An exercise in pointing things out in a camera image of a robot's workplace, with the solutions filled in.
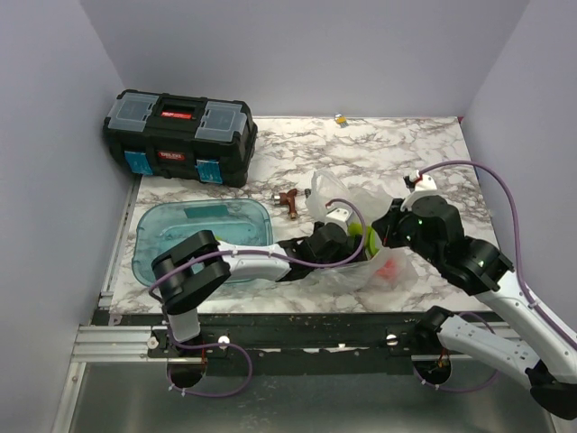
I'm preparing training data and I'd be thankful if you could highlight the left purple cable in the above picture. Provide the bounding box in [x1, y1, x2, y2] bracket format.
[148, 198, 367, 399]

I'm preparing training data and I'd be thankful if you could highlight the translucent white plastic bag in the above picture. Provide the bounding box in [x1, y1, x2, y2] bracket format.
[303, 170, 417, 294]

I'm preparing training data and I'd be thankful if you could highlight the black metal base rail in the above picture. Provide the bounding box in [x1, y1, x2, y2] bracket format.
[89, 310, 492, 376]

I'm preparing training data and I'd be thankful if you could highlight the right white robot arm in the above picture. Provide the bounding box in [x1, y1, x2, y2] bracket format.
[371, 195, 576, 420]

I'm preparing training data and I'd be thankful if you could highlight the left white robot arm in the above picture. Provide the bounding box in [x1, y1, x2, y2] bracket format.
[151, 222, 367, 356]

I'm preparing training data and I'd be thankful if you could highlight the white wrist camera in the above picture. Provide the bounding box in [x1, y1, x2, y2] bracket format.
[325, 207, 353, 232]
[403, 170, 437, 207]

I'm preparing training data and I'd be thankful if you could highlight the red fake fruit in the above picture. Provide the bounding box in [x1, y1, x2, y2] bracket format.
[376, 258, 400, 281]

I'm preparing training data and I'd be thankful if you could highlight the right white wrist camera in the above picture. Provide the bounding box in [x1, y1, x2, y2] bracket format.
[403, 170, 437, 207]

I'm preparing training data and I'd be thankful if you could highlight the black plastic toolbox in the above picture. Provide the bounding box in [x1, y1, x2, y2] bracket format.
[103, 89, 258, 188]

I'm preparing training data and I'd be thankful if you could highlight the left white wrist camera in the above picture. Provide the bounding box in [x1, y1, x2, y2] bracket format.
[325, 207, 353, 232]

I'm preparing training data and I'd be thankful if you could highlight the green fake fruit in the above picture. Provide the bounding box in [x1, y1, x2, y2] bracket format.
[348, 222, 382, 259]

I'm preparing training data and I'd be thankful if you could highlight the small yellow blue object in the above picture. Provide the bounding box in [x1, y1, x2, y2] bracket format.
[334, 114, 348, 128]

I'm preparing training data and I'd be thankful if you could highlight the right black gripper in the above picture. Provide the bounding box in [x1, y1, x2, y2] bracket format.
[371, 197, 442, 267]

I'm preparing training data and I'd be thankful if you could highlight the teal transparent plastic tray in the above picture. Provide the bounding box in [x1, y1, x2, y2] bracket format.
[132, 198, 273, 286]

